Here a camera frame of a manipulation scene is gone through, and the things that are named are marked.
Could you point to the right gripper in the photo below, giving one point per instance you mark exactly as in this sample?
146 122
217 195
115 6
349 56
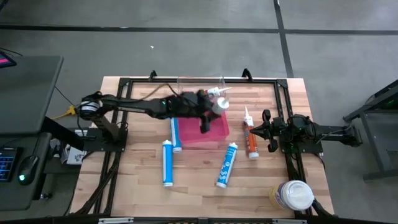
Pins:
276 130

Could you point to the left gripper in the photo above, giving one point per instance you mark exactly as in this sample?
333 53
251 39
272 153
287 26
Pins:
192 107

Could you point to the plain blue silicone tube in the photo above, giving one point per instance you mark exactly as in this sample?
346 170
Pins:
176 140
167 165

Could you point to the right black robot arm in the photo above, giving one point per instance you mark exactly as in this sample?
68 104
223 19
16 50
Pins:
326 132

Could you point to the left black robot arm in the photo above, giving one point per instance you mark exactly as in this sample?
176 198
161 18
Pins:
130 105

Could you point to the Lysol wipes canister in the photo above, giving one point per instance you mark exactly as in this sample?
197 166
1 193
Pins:
295 194

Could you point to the pink plastic bin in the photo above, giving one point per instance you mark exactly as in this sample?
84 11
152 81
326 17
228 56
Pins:
192 133

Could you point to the clear plastic bin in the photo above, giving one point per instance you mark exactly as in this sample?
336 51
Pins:
186 82

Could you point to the blue silicone tube wavy print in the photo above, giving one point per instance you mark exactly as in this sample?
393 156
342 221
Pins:
227 166

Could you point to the grey metal stand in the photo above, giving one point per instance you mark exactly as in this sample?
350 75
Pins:
371 140

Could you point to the white box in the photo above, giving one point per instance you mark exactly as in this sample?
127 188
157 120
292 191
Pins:
74 155

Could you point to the grey desk top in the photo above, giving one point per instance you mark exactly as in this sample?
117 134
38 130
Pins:
28 93

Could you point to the black computer mouse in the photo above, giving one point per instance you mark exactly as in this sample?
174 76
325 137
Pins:
28 169

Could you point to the pink screen monitor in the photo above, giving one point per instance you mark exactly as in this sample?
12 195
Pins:
6 60

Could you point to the backlit keyboard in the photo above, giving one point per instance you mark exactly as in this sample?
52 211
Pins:
7 165

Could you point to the black keyboard desk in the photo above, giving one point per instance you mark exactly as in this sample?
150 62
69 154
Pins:
18 199

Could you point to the black aluminium table frame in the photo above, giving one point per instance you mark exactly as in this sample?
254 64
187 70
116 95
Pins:
248 81

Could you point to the silver bracket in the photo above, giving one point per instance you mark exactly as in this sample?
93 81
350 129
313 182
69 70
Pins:
115 220
289 221

